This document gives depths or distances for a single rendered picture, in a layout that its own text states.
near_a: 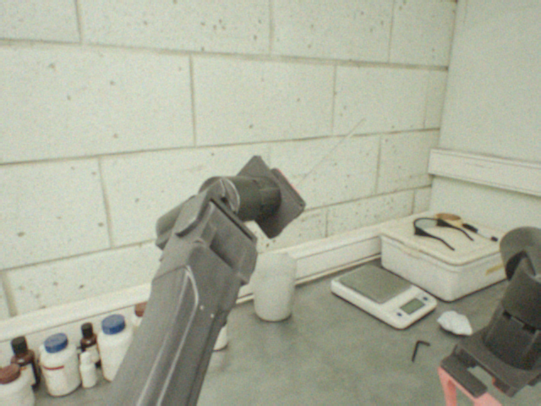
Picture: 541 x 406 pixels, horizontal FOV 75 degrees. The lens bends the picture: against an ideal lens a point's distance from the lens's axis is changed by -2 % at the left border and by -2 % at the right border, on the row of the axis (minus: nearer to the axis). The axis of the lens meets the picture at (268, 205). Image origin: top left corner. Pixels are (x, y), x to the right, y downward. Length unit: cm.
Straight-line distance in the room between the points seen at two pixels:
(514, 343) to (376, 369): 48
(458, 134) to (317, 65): 67
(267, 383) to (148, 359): 59
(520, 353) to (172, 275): 36
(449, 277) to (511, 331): 71
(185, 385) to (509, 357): 34
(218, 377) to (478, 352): 55
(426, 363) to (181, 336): 75
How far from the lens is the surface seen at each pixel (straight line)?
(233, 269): 34
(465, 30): 156
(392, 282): 115
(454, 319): 106
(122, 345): 85
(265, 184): 44
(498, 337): 47
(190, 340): 28
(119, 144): 89
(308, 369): 87
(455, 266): 114
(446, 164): 151
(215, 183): 39
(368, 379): 87
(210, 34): 95
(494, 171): 143
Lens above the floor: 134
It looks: 18 degrees down
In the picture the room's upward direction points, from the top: straight up
